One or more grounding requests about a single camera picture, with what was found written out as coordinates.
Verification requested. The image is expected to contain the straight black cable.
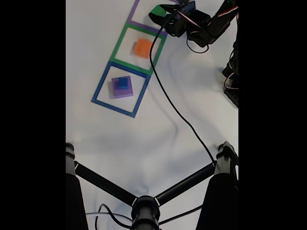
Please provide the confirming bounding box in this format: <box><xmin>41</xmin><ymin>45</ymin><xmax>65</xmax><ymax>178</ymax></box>
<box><xmin>158</xmin><ymin>205</ymin><xmax>203</xmax><ymax>227</ymax></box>

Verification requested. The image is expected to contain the purple square frame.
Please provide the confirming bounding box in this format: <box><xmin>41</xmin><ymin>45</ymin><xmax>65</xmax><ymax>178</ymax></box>
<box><xmin>126</xmin><ymin>0</ymin><xmax>178</xmax><ymax>37</ymax></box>

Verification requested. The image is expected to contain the long black camera cable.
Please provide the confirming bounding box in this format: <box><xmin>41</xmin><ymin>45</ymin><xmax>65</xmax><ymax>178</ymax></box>
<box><xmin>149</xmin><ymin>11</ymin><xmax>218</xmax><ymax>166</ymax></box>

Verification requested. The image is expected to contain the black tripod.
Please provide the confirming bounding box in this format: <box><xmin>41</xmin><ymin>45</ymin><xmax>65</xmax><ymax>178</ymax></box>
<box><xmin>66</xmin><ymin>141</ymin><xmax>239</xmax><ymax>230</ymax></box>

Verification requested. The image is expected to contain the green square frame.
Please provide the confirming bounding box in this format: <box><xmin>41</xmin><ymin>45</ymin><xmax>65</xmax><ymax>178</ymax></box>
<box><xmin>109</xmin><ymin>23</ymin><xmax>166</xmax><ymax>75</ymax></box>

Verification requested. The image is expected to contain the white cable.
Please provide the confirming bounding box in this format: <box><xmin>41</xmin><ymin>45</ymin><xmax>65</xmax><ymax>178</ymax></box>
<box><xmin>85</xmin><ymin>212</ymin><xmax>132</xmax><ymax>222</ymax></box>

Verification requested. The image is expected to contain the white and red servo wire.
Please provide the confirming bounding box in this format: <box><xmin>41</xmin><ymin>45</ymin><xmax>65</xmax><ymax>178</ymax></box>
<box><xmin>177</xmin><ymin>6</ymin><xmax>239</xmax><ymax>28</ymax></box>

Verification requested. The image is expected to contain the blue square frame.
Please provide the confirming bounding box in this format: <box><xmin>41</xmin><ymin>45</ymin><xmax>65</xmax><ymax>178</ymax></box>
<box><xmin>91</xmin><ymin>61</ymin><xmax>151</xmax><ymax>118</ymax></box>

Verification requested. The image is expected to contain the curled black cable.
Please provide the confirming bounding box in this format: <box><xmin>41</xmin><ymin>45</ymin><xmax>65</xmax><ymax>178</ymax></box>
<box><xmin>94</xmin><ymin>203</ymin><xmax>133</xmax><ymax>228</ymax></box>

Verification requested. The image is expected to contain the purple square block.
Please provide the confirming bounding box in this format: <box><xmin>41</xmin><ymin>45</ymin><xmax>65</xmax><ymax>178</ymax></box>
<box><xmin>111</xmin><ymin>75</ymin><xmax>134</xmax><ymax>99</ymax></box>

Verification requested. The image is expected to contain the small blue cube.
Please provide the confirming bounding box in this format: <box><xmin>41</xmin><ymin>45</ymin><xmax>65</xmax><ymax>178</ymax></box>
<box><xmin>118</xmin><ymin>77</ymin><xmax>130</xmax><ymax>91</ymax></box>

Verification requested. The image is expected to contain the green square block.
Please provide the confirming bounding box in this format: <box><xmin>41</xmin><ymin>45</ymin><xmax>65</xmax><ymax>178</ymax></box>
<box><xmin>150</xmin><ymin>5</ymin><xmax>168</xmax><ymax>17</ymax></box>

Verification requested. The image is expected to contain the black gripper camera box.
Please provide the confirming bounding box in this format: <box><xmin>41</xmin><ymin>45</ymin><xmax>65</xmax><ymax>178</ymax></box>
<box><xmin>176</xmin><ymin>0</ymin><xmax>197</xmax><ymax>16</ymax></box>

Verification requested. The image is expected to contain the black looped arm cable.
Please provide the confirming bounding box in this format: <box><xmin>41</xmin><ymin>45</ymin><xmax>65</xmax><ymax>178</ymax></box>
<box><xmin>186</xmin><ymin>35</ymin><xmax>209</xmax><ymax>54</ymax></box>

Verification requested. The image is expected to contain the orange square block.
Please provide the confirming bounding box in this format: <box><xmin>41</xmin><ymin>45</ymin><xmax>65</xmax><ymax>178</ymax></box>
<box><xmin>133</xmin><ymin>38</ymin><xmax>154</xmax><ymax>59</ymax></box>

